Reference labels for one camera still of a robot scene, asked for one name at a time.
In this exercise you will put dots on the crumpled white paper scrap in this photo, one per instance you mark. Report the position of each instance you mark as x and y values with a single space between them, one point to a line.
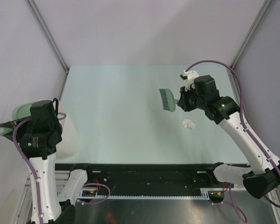
189 124

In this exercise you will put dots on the green plastic dustpan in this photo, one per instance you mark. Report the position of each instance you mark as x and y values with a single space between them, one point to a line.
22 112

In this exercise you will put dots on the green hand brush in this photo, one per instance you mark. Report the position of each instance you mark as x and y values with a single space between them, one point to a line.
168 101

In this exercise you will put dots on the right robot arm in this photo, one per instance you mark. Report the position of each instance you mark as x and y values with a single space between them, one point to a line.
263 174

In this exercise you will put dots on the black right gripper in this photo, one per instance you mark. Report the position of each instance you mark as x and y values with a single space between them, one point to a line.
182 102

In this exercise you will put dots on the white plastic bin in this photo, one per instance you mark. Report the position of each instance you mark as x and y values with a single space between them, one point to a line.
71 143

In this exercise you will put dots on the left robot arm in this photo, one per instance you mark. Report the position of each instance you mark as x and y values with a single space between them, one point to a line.
36 136

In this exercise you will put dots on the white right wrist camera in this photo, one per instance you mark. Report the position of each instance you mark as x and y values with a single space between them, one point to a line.
189 76

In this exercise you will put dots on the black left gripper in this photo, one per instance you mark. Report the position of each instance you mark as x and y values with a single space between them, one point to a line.
11 123

